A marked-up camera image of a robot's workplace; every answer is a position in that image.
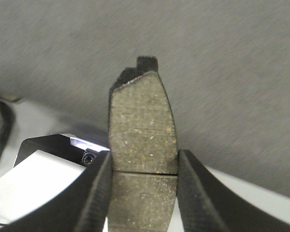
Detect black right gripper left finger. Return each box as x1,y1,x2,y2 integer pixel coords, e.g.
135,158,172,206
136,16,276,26
0,150,112,232

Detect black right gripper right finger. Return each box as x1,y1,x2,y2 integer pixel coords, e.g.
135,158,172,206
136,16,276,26
177,149,290,232

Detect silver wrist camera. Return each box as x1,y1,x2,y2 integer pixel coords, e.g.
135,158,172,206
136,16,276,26
14,134,109,166

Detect black floor cable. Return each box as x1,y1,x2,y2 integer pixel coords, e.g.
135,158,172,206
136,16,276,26
0,99,16,172

